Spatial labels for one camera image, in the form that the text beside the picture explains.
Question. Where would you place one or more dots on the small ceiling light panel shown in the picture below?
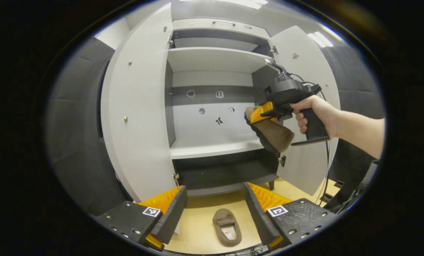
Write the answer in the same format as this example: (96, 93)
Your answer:
(320, 39)

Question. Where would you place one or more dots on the white shoe cabinet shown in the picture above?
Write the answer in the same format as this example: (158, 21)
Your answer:
(212, 124)

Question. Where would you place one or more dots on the white cabinet drawer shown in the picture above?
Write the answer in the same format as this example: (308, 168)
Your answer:
(201, 24)

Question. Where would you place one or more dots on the white cabinet door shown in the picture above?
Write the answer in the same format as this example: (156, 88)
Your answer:
(304, 71)
(137, 106)

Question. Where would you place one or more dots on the long ceiling light panel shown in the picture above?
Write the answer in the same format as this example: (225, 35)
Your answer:
(240, 3)

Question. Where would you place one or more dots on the white cabinet shelf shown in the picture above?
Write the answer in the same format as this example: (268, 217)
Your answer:
(215, 149)
(215, 58)

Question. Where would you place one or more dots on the black backdrop cloth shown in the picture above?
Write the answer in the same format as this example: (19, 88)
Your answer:
(77, 124)
(358, 81)

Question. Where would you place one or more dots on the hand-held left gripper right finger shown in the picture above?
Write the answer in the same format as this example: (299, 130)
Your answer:
(256, 213)

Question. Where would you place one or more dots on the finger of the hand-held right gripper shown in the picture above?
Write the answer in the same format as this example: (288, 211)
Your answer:
(260, 112)

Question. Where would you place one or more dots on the brown slipper shoe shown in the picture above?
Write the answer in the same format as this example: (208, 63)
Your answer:
(276, 137)
(226, 227)

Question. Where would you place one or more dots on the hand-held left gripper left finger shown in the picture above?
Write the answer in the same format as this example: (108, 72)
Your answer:
(173, 213)

